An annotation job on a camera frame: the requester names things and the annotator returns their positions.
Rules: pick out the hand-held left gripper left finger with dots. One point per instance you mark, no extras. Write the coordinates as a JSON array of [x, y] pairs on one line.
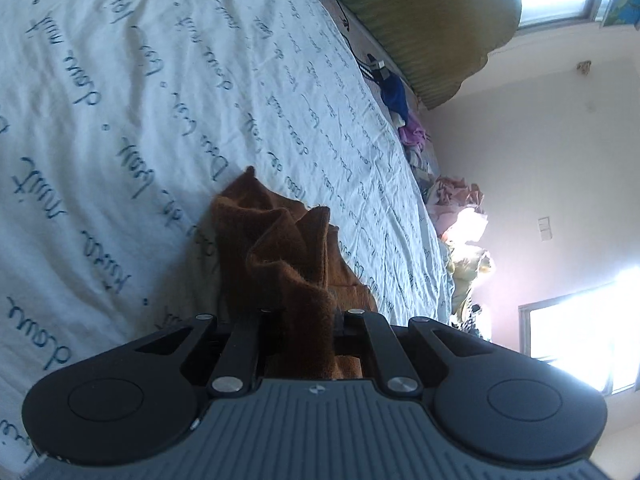
[[242, 345]]

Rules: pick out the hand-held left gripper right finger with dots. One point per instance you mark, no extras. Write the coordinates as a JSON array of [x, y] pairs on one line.
[[377, 345]]

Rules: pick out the brown knitted sweater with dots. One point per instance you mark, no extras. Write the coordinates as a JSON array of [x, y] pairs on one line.
[[295, 270]]

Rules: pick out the pale yellow cloth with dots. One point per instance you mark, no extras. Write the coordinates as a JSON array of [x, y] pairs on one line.
[[470, 275]]

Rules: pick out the pink cloth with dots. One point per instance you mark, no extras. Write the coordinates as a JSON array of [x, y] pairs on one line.
[[460, 202]]

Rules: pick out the purple cloth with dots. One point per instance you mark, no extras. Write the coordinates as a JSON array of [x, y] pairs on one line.
[[414, 135]]

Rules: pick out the white script-printed bedsheet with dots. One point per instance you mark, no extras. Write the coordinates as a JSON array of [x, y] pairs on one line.
[[150, 135]]

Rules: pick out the blue cloth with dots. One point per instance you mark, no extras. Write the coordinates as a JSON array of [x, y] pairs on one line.
[[395, 92]]

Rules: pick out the green ribbed pillow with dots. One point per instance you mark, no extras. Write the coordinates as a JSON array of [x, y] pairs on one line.
[[425, 20]]

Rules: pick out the white wall switch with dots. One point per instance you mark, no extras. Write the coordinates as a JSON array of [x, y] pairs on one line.
[[545, 228]]

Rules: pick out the bright wall window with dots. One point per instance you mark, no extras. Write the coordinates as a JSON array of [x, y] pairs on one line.
[[585, 340]]

